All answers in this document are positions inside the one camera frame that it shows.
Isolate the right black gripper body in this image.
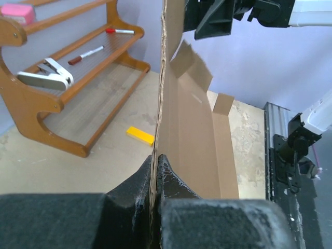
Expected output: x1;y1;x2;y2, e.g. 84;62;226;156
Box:
232;0;256;21

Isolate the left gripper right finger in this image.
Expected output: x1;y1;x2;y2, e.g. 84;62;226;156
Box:
155;155;296;248

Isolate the white clamp tool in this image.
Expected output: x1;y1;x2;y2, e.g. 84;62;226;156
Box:
17;58;74;91

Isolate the pink eraser block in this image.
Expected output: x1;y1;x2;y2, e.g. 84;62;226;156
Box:
1;4;36;25

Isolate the aluminium extrusion frame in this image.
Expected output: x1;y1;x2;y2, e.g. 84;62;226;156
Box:
264;102;297;151

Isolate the yellow toy block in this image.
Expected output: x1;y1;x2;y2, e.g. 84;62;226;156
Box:
127;126;154;146

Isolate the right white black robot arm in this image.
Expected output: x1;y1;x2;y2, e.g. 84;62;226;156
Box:
184;1;331;134

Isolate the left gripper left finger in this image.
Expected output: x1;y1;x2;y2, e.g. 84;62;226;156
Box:
1;157;151;248

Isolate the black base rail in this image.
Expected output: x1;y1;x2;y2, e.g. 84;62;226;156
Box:
266;134;331;248

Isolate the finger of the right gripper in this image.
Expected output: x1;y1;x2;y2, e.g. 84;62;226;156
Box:
194;0;234;39
183;0;215;32

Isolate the brown-capped white marker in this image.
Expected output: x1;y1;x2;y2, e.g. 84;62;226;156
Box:
68;46;104;65

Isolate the red-capped white marker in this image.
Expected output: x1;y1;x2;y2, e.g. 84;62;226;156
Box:
105;28;135;35

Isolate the wooden three-tier rack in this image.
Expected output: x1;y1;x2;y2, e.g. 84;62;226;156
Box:
1;1;150;158

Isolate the brown cardboard box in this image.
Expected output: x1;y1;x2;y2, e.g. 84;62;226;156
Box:
149;1;239;248

